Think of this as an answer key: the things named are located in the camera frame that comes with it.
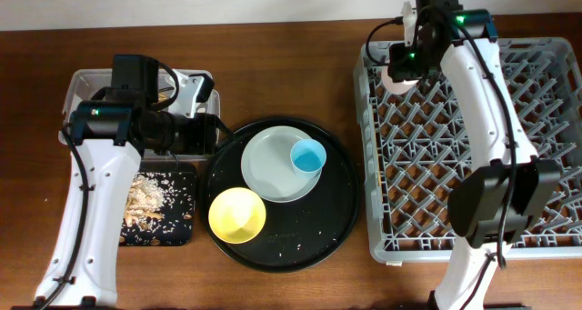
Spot pink plastic cup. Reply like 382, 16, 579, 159
381, 66, 418, 95

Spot yellow plastic bowl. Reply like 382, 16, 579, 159
207, 187, 266, 245

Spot blue plastic cup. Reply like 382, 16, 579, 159
290, 139, 326, 179

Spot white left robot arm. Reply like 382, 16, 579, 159
32, 55, 229, 309

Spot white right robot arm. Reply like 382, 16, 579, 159
382, 0, 561, 309

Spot clear plastic waste bin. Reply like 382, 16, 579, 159
62, 68, 220, 162

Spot grey dishwasher rack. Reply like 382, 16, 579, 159
354, 37, 581, 264

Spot black rectangular tray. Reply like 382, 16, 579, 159
117, 162, 199, 248

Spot spilled rice food scraps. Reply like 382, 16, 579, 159
120, 172, 196, 246

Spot pale grey round plate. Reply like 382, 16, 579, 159
241, 125, 321, 203

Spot round black serving tray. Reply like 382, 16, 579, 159
197, 116, 361, 273

